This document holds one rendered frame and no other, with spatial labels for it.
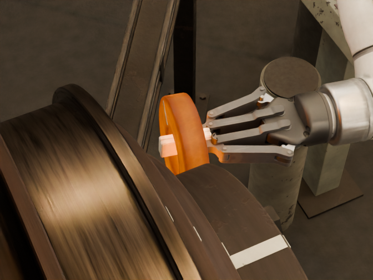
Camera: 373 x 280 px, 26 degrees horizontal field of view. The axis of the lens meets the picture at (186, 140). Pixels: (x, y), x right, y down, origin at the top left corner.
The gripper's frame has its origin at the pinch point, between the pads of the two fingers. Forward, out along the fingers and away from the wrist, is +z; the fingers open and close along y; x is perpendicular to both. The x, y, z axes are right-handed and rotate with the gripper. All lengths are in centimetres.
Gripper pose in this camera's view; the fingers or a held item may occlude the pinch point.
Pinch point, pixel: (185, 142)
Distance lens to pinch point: 109.4
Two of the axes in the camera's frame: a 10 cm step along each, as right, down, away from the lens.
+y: -2.7, -7.7, 5.8
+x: 0.5, -6.1, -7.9
